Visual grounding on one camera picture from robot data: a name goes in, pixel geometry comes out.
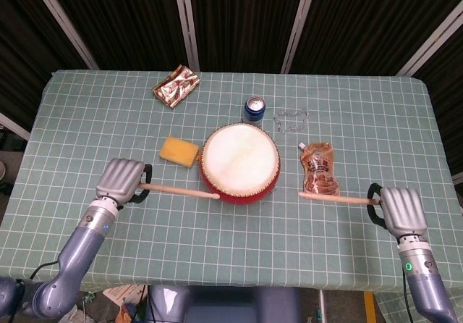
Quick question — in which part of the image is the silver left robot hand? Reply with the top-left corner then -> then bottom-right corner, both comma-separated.
94,158 -> 154,205

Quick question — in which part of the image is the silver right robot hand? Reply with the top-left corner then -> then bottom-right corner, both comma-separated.
367,182 -> 430,236

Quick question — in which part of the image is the wooden drumstick with bead tip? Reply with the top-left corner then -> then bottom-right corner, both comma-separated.
139,183 -> 221,201

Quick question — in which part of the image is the plain wooden drumstick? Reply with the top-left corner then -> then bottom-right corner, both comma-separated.
298,191 -> 379,206

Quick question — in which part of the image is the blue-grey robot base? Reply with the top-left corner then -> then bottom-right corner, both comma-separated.
146,285 -> 303,323

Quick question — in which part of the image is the red drum with white skin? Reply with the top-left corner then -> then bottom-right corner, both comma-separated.
197,122 -> 281,206

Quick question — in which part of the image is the green checked tablecloth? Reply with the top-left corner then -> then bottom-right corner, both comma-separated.
0,69 -> 463,323

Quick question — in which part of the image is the yellow sponge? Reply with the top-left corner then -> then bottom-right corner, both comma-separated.
158,136 -> 200,169

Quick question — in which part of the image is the brown sauce pouch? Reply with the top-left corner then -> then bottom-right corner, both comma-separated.
297,141 -> 341,201

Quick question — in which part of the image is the gold foil snack wrapper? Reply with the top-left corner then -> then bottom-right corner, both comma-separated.
150,65 -> 202,110

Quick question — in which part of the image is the white printed paper sheet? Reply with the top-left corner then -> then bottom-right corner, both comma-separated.
102,285 -> 148,308

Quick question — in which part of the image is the dark partition panel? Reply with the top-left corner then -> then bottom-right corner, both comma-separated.
412,22 -> 463,179
42,0 -> 195,72
289,0 -> 463,76
0,0 -> 91,128
187,0 -> 308,73

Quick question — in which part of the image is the metal table leg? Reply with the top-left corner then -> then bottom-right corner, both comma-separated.
317,290 -> 327,323

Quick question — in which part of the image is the orange snack bag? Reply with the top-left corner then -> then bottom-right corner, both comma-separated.
116,301 -> 137,323

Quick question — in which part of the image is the crumpled white paper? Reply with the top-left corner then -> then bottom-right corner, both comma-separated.
67,306 -> 88,323

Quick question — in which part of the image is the blue soda can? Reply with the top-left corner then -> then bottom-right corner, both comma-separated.
242,96 -> 267,128

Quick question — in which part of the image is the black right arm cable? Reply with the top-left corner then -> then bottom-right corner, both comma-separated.
399,261 -> 415,323

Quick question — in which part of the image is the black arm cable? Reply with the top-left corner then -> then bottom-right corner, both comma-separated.
399,261 -> 415,323
27,260 -> 61,281

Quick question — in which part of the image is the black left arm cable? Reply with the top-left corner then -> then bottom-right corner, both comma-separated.
27,260 -> 61,281

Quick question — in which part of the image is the white partition frame post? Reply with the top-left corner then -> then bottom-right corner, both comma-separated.
172,0 -> 200,72
396,6 -> 463,77
27,0 -> 99,71
280,0 -> 319,74
0,112 -> 31,141

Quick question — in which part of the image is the silver metal chain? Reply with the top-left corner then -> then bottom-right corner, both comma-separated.
273,109 -> 310,134

